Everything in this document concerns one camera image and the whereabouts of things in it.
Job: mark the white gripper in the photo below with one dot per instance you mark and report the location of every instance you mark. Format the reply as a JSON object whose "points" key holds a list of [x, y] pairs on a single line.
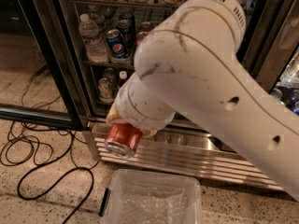
{"points": [[127, 114]]}

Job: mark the red coke can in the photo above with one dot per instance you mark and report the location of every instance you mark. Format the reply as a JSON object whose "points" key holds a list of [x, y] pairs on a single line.
{"points": [[122, 140]]}

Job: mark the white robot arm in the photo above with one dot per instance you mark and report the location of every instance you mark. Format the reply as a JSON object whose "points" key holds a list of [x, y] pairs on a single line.
{"points": [[188, 65]]}

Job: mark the silver can bottom left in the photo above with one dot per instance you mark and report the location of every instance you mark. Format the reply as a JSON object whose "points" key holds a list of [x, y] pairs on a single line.
{"points": [[106, 90]]}

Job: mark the blue pepsi can front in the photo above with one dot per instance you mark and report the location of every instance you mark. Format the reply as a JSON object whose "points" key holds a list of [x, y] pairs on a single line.
{"points": [[118, 50]]}

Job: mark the blue pepsi can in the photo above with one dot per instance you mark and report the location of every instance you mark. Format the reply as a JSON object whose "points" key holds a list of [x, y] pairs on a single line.
{"points": [[118, 50], [127, 32]]}

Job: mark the red coca-cola can middle shelf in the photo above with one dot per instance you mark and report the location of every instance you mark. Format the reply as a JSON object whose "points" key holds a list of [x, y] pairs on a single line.
{"points": [[139, 37]]}

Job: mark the blue pepsi can behind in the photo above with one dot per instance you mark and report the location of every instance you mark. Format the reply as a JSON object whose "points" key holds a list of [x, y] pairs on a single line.
{"points": [[127, 32]]}

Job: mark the open fridge glass door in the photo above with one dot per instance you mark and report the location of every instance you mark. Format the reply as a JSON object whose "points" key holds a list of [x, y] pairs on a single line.
{"points": [[39, 81]]}

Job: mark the blue can right compartment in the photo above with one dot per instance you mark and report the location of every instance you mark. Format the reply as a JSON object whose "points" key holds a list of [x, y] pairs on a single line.
{"points": [[292, 101]]}

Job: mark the brown tea bottle left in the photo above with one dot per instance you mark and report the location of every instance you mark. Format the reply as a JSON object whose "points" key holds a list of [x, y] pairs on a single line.
{"points": [[123, 77]]}

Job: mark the clear plastic bin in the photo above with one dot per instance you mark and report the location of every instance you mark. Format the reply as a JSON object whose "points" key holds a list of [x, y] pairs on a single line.
{"points": [[111, 206]]}

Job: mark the bubble wrap sheet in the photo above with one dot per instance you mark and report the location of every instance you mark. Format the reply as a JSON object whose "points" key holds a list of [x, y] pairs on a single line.
{"points": [[152, 205]]}

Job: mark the clear water bottle front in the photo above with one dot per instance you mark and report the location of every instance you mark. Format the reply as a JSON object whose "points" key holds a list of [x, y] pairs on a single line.
{"points": [[93, 41]]}

